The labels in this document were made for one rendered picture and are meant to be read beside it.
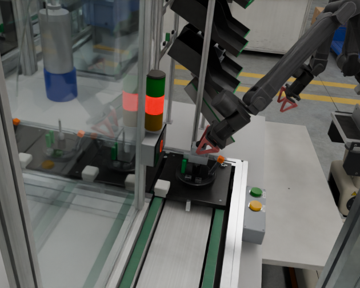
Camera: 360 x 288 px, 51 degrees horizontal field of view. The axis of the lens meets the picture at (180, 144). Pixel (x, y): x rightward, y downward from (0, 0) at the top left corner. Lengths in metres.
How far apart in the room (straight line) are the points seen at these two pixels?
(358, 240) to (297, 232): 1.10
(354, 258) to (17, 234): 0.36
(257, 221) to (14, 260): 0.85
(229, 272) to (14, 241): 0.70
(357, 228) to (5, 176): 0.33
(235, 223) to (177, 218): 0.19
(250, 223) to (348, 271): 0.91
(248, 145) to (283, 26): 3.77
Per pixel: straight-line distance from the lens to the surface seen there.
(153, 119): 1.00
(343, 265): 0.32
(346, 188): 1.80
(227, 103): 1.15
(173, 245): 1.18
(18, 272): 0.55
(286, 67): 1.22
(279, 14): 5.37
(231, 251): 1.14
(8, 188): 0.45
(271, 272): 2.40
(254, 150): 1.74
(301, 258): 1.32
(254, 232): 1.22
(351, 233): 0.31
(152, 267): 1.12
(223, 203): 1.25
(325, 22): 1.28
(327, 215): 1.52
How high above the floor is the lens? 1.80
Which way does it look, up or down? 33 degrees down
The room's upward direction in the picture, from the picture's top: 6 degrees clockwise
